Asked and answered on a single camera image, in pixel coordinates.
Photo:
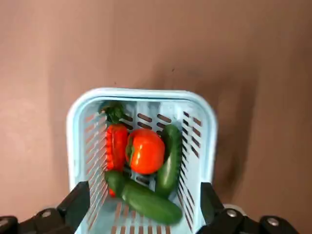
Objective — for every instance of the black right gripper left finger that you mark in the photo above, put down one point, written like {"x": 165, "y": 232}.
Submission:
{"x": 53, "y": 219}

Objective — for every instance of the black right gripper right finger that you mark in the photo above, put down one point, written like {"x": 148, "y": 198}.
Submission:
{"x": 224, "y": 219}

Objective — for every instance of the red toy tomato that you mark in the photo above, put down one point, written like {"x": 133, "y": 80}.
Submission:
{"x": 146, "y": 151}

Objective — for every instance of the light blue plastic basket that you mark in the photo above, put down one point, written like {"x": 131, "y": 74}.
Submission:
{"x": 80, "y": 146}

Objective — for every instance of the green toy cucumber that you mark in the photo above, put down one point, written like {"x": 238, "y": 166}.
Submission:
{"x": 170, "y": 158}
{"x": 151, "y": 204}

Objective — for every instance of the red ridged toy vegetable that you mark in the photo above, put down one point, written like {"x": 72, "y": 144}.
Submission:
{"x": 117, "y": 146}

